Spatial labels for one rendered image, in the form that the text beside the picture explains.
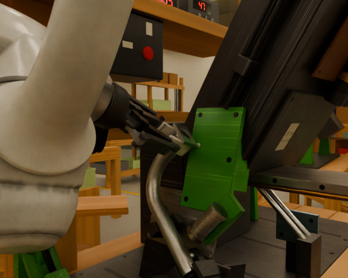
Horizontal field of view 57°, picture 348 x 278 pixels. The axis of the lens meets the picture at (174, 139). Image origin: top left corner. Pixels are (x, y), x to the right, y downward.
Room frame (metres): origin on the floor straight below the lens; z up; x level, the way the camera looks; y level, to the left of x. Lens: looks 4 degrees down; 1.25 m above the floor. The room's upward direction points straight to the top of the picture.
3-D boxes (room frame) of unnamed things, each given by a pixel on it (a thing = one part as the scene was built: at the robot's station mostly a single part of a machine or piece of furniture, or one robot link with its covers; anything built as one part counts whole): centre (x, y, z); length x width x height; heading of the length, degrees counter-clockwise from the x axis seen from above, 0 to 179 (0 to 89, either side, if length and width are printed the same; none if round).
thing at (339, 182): (0.75, -0.23, 1.11); 0.39 x 0.16 x 0.03; 48
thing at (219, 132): (0.66, -0.10, 1.17); 0.13 x 0.12 x 0.20; 138
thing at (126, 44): (0.82, 0.13, 1.42); 0.17 x 0.12 x 0.15; 138
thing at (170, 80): (6.74, 0.67, 1.14); 2.45 x 0.55 x 2.28; 145
